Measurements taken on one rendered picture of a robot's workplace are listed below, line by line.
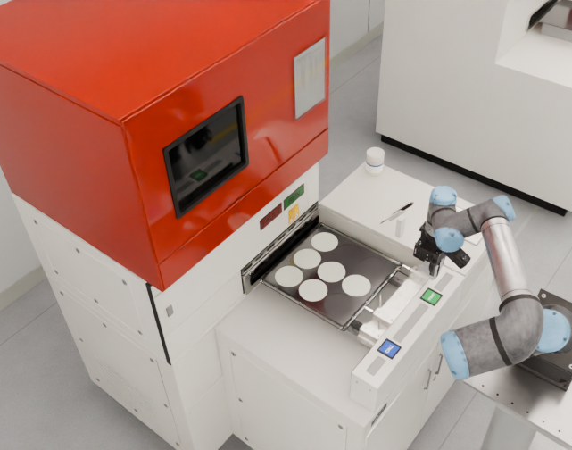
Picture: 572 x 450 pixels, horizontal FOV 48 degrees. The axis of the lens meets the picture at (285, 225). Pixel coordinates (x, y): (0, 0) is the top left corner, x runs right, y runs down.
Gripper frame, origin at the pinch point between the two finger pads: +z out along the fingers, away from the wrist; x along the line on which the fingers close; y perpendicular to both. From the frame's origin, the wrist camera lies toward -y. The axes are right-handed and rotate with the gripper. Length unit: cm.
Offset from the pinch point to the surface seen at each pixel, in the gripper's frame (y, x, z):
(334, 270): 35.8, 4.6, 15.9
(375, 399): -3.7, 40.1, 15.9
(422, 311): -0.3, 6.5, 10.2
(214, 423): 59, 53, 78
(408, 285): 11.7, -6.6, 17.8
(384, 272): 20.9, -5.1, 15.9
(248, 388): 45, 46, 49
